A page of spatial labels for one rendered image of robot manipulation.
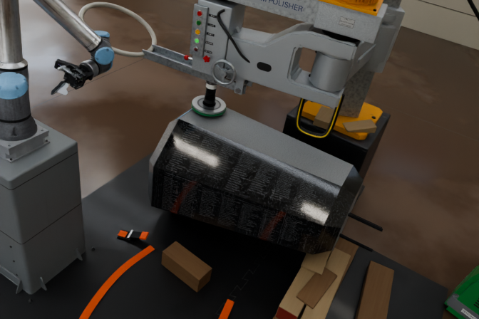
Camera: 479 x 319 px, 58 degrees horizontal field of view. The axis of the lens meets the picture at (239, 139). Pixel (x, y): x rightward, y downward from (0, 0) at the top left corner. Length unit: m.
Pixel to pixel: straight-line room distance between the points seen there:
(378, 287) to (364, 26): 1.63
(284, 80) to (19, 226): 1.52
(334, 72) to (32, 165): 1.54
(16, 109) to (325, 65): 1.49
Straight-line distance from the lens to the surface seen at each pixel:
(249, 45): 2.35
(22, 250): 2.50
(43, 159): 2.26
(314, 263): 2.75
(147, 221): 3.06
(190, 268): 2.67
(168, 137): 2.63
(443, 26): 8.31
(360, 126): 2.98
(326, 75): 2.29
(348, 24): 2.16
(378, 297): 2.92
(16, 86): 2.17
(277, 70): 2.34
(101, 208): 3.16
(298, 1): 2.19
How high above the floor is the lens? 2.23
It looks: 34 degrees down
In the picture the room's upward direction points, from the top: 11 degrees clockwise
